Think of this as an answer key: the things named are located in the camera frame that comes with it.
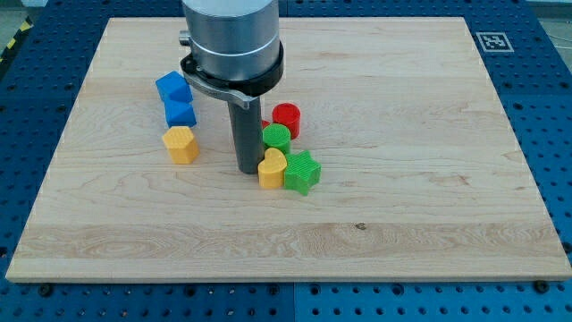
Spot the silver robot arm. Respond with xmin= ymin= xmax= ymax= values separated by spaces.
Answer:
xmin=180 ymin=0 xmax=284 ymax=110

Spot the green star block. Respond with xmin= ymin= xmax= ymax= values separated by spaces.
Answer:
xmin=284 ymin=150 xmax=322 ymax=196

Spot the blue triangle block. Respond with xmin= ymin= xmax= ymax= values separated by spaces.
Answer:
xmin=164 ymin=100 xmax=198 ymax=127

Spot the yellow heart block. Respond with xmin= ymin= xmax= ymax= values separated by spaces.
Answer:
xmin=257 ymin=148 xmax=288 ymax=189

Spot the green cylinder block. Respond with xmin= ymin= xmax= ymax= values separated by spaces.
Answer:
xmin=263 ymin=123 xmax=291 ymax=154

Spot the red cylinder block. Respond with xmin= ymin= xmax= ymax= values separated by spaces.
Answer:
xmin=272 ymin=103 xmax=301 ymax=140

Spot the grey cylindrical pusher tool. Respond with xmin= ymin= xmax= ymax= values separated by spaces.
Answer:
xmin=228 ymin=97 xmax=265 ymax=174

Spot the yellow hexagon block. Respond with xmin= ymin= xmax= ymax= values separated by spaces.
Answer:
xmin=162 ymin=126 xmax=200 ymax=165

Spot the blue cube block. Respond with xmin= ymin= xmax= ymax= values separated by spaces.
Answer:
xmin=156 ymin=71 xmax=193 ymax=103

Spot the wooden board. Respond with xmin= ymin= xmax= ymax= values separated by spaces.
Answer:
xmin=6 ymin=17 xmax=571 ymax=284

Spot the white fiducial marker tag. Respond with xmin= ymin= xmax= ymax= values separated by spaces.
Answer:
xmin=475 ymin=31 xmax=514 ymax=53

